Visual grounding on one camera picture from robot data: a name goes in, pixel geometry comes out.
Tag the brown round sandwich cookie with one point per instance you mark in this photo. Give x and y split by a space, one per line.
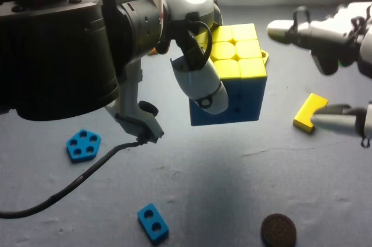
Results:
279 231

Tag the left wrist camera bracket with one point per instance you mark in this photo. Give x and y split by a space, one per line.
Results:
130 93

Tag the colourful puzzle cube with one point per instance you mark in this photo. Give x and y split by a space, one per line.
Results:
247 55

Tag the blue pentagon block with holes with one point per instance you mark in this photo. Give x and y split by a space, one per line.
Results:
83 143

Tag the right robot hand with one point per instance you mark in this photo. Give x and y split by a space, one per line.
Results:
319 35

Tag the grey table cloth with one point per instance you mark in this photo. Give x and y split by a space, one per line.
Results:
232 171

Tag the blue two-hole block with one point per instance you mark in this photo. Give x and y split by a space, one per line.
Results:
153 220

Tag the yellow rectangular block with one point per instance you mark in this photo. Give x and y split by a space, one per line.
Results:
308 110

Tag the yellow pentagon block with holes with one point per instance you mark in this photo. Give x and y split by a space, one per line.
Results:
265 56

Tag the orange swirl toy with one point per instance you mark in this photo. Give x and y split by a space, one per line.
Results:
152 52

